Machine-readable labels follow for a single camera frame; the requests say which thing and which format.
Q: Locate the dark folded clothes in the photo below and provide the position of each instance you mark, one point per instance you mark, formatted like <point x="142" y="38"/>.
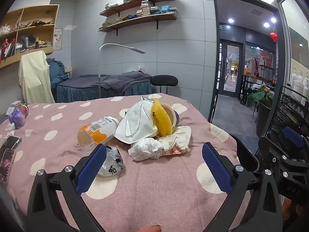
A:
<point x="26" y="42"/>

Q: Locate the red and white clothes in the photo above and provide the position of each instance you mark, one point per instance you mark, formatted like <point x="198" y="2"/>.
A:
<point x="7" y="48"/>

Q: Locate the clear bag with black print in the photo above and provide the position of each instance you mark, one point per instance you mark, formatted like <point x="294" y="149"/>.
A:
<point x="112" y="162"/>

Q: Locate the purple packet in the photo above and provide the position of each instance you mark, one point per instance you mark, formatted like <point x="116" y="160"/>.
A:
<point x="15" y="117"/>

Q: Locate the white face mask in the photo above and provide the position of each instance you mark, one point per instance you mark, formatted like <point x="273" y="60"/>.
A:
<point x="136" y="123"/>

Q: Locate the round ceiling light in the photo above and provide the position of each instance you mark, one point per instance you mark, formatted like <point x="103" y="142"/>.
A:
<point x="273" y="19"/>
<point x="266" y="25"/>
<point x="231" y="20"/>

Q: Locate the small white box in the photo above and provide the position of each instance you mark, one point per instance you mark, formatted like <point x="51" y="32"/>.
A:
<point x="16" y="104"/>

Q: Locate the beige paper cup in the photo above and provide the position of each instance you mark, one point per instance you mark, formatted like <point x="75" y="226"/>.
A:
<point x="172" y="116"/>

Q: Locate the black door frame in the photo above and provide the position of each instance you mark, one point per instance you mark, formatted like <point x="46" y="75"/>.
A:
<point x="213" y="53"/>

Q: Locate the small round jar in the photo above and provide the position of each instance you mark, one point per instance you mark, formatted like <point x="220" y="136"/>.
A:
<point x="24" y="108"/>

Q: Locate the person's left hand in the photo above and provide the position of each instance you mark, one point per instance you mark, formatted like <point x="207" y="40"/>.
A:
<point x="151" y="228"/>

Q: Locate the glass door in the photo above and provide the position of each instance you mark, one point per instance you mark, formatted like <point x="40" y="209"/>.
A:
<point x="230" y="67"/>

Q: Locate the white plastic bag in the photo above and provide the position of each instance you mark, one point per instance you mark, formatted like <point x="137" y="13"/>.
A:
<point x="4" y="29"/>

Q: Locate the paper wrapper with red print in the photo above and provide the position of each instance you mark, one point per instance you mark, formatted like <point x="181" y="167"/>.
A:
<point x="177" y="141"/>

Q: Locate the orange label plastic bottle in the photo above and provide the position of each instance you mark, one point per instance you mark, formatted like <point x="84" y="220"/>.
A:
<point x="96" y="131"/>

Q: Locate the pink polka dot blanket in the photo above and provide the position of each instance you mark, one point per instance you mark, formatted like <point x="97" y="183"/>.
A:
<point x="154" y="188"/>

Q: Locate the wall shelves with books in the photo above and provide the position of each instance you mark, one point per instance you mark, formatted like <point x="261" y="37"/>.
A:
<point x="147" y="11"/>

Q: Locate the small crumpled tissue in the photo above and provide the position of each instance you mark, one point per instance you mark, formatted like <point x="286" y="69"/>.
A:
<point x="10" y="128"/>

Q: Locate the row of white bottles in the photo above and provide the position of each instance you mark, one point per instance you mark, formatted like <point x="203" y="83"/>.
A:
<point x="299" y="82"/>

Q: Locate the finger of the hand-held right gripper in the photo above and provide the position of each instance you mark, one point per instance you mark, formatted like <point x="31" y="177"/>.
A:
<point x="293" y="136"/>
<point x="280" y="166"/>

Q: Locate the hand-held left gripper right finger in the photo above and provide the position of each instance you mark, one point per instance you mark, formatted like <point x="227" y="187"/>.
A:
<point x="216" y="168"/>

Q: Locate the wooden wall shelf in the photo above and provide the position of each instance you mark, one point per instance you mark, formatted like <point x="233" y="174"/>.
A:
<point x="142" y="20"/>
<point x="140" y="3"/>

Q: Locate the white tissue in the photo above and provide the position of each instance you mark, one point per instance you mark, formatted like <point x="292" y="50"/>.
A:
<point x="144" y="149"/>

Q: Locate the cream cloth on chair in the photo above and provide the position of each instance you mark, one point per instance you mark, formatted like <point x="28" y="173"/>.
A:
<point x="35" y="77"/>

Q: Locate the red hanging ornament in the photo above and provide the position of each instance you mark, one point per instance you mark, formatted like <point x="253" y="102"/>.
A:
<point x="273" y="36"/>

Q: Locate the dark smartphone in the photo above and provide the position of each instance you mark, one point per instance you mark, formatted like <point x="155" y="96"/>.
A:
<point x="10" y="142"/>

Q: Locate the black stool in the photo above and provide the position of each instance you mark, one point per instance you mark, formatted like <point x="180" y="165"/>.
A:
<point x="164" y="80"/>

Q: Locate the smartphone with lit screen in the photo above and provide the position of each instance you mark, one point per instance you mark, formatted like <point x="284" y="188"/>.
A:
<point x="6" y="162"/>

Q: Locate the white floor lamp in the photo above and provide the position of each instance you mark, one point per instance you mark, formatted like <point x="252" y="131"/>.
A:
<point x="120" y="47"/>

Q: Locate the wooden cubby shelf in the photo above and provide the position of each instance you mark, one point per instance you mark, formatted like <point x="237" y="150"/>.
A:
<point x="54" y="29"/>

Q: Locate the potted green plant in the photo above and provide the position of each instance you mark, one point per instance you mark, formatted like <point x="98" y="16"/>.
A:
<point x="262" y="96"/>

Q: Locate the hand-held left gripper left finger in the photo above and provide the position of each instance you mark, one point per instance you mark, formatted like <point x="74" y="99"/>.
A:
<point x="91" y="166"/>

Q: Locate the blue bedding pile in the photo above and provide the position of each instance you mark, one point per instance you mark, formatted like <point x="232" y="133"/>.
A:
<point x="56" y="72"/>

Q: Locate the massage bed with grey blanket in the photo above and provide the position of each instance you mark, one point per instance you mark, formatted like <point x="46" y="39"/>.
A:
<point x="108" y="85"/>

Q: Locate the wall poster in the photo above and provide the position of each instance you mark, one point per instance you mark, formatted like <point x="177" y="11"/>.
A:
<point x="58" y="38"/>

